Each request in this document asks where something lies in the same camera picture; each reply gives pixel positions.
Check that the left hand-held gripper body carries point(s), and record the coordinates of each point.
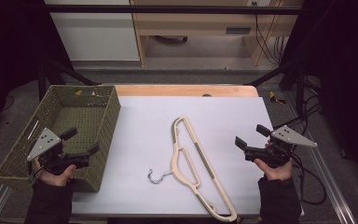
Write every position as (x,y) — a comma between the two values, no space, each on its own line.
(45,143)

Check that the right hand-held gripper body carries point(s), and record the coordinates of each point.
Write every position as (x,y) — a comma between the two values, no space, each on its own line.
(289,137)

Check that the olive green woven basket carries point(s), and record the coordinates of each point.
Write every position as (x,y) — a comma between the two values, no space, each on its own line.
(74,115)

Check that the beige plastic clothes hanger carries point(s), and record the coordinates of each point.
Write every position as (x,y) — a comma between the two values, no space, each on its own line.
(227,214)
(175,161)

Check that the person's left hand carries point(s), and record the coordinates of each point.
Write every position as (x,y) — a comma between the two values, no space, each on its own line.
(56,179)

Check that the person's right hand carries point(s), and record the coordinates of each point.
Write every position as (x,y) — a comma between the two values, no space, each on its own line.
(278,173)

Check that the yellow and black tape piece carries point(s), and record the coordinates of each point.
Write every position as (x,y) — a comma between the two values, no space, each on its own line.
(273,97)

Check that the white table mat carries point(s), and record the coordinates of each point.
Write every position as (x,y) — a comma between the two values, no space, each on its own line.
(143,130)

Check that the black curtain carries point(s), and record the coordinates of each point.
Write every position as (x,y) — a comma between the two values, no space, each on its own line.
(348,62)
(9,46)

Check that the white cabinet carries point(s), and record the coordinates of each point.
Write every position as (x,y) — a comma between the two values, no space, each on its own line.
(96,37)

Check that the light wooden desk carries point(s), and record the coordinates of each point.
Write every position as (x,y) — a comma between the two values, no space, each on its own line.
(183,23)

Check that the black metal frame strut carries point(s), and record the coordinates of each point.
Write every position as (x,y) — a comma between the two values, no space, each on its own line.
(300,93)
(42,84)

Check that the black horizontal frame bar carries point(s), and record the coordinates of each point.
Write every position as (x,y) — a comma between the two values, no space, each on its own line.
(167,9)

